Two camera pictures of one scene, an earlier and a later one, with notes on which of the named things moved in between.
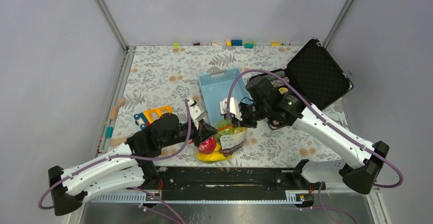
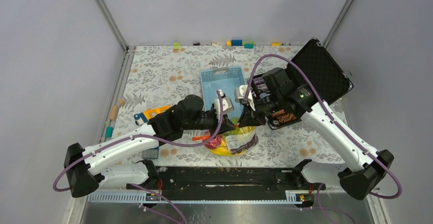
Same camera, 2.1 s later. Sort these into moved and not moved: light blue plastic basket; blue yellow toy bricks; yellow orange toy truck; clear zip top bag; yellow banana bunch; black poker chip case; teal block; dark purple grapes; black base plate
Moved: clear zip top bag; dark purple grapes; yellow banana bunch
Not moved: blue yellow toy bricks; yellow orange toy truck; black base plate; teal block; light blue plastic basket; black poker chip case
